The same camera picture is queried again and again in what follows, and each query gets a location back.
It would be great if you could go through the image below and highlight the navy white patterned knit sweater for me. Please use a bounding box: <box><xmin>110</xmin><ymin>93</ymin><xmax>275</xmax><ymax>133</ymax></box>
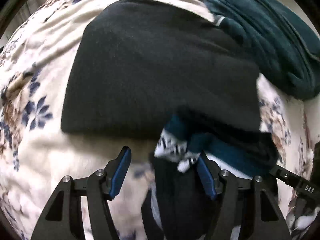
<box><xmin>142</xmin><ymin>109</ymin><xmax>279</xmax><ymax>239</ymax></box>

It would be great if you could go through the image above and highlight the floral cream bed quilt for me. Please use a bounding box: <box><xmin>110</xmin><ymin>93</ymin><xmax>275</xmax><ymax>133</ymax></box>
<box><xmin>1</xmin><ymin>0</ymin><xmax>319</xmax><ymax>239</ymax></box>

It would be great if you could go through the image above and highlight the dark teal fleece garment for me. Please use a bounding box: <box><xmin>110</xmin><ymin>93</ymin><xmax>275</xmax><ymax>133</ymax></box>
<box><xmin>202</xmin><ymin>0</ymin><xmax>319</xmax><ymax>100</ymax></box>

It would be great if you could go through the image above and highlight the black folded garment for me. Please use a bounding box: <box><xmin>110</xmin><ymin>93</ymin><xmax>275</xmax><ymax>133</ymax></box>
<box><xmin>60</xmin><ymin>0</ymin><xmax>262</xmax><ymax>140</ymax></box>

